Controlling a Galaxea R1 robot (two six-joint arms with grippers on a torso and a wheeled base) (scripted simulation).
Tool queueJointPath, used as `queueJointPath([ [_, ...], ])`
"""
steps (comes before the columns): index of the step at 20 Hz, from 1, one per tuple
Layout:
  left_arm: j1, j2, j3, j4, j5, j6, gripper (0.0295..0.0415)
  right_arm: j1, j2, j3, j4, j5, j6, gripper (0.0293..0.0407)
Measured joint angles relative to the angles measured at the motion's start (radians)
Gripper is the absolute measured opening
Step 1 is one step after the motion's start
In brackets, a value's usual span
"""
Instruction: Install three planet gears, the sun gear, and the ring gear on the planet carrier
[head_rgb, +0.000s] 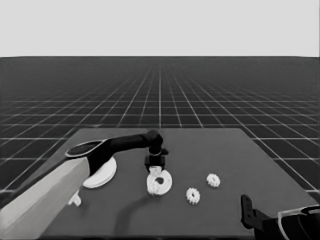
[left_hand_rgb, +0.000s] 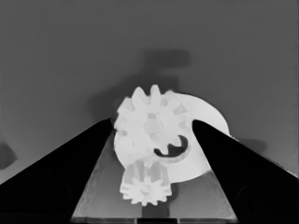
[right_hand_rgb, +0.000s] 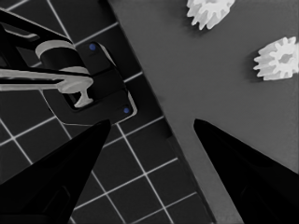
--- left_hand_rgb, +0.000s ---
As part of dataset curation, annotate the white toothed gear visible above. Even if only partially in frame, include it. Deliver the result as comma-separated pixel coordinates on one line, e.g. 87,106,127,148
120,160,173,207
113,83,193,162

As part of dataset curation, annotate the white round carrier with pins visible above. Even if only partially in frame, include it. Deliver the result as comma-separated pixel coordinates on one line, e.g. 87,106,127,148
113,91,231,185

